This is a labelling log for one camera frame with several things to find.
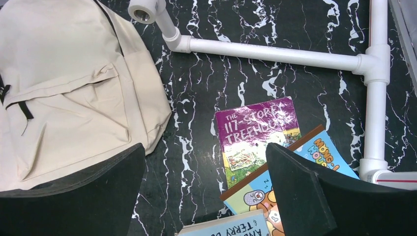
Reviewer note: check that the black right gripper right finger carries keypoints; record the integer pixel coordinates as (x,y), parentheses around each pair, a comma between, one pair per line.
(316,201)

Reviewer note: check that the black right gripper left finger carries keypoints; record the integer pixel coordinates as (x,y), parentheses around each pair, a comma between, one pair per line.
(95,201)

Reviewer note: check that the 143-storey treehouse book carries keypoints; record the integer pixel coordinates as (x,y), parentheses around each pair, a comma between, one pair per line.
(250,223)

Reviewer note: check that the beige canvas backpack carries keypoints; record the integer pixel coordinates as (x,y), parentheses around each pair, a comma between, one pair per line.
(77,87)

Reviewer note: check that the blue cartoon mouse book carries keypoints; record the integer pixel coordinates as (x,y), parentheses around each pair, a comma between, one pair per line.
(256,192)

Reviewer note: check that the purple 117-storey treehouse book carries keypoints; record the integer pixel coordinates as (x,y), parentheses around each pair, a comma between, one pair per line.
(245,132)

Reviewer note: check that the white PVC pipe frame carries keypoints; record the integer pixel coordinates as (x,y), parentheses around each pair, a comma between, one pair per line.
(373,65)

